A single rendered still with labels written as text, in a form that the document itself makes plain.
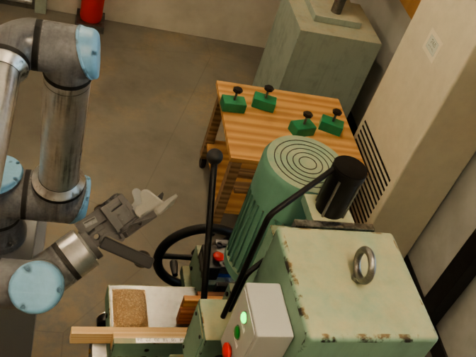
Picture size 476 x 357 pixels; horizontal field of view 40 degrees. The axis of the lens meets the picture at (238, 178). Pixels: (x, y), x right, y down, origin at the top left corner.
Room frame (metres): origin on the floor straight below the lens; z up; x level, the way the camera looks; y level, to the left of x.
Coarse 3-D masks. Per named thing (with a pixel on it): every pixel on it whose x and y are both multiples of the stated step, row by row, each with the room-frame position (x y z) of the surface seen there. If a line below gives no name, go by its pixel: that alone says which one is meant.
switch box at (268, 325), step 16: (256, 288) 0.68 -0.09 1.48; (272, 288) 0.69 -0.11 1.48; (240, 304) 0.67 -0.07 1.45; (256, 304) 0.65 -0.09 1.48; (272, 304) 0.66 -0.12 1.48; (240, 320) 0.65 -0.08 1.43; (256, 320) 0.62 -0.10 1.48; (272, 320) 0.63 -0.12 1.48; (288, 320) 0.64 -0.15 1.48; (224, 336) 0.67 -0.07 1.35; (256, 336) 0.60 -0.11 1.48; (272, 336) 0.61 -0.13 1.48; (288, 336) 0.62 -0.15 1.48; (240, 352) 0.61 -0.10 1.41; (256, 352) 0.60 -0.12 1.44; (272, 352) 0.61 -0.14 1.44
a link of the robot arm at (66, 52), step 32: (64, 32) 1.20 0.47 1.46; (96, 32) 1.25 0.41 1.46; (32, 64) 1.15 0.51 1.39; (64, 64) 1.17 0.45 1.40; (96, 64) 1.20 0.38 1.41; (64, 96) 1.19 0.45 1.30; (64, 128) 1.22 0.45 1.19; (64, 160) 1.25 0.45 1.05; (32, 192) 1.28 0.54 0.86; (64, 192) 1.28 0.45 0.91
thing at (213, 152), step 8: (208, 152) 1.05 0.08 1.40; (216, 152) 1.05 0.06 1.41; (208, 160) 1.04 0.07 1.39; (216, 160) 1.04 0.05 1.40; (216, 168) 1.04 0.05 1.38; (216, 176) 1.03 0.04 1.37; (208, 200) 1.00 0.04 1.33; (208, 208) 0.98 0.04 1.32; (208, 216) 0.97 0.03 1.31; (208, 224) 0.96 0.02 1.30; (208, 232) 0.95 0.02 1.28; (208, 240) 0.94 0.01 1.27; (208, 248) 0.93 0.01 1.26; (208, 256) 0.92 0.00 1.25; (208, 264) 0.91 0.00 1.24; (208, 272) 0.90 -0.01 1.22; (208, 280) 0.90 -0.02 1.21; (200, 296) 0.87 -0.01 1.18
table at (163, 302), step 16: (112, 288) 1.03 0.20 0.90; (128, 288) 1.05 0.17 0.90; (144, 288) 1.06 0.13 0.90; (160, 288) 1.08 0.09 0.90; (176, 288) 1.10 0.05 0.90; (192, 288) 1.12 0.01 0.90; (112, 304) 0.98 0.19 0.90; (160, 304) 1.04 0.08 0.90; (176, 304) 1.05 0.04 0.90; (112, 320) 0.94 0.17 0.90; (160, 320) 0.99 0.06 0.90
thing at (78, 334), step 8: (72, 328) 0.86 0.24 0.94; (80, 328) 0.86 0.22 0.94; (88, 328) 0.87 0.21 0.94; (96, 328) 0.88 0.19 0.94; (104, 328) 0.88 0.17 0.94; (112, 328) 0.89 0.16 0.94; (120, 328) 0.90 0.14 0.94; (128, 328) 0.91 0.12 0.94; (136, 328) 0.91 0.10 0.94; (144, 328) 0.92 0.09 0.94; (152, 328) 0.93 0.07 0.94; (160, 328) 0.94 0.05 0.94; (168, 328) 0.95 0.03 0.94; (176, 328) 0.95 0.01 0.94; (184, 328) 0.96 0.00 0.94; (72, 336) 0.84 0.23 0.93; (80, 336) 0.85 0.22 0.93; (88, 336) 0.86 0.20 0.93; (96, 336) 0.86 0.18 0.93; (104, 336) 0.87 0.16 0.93
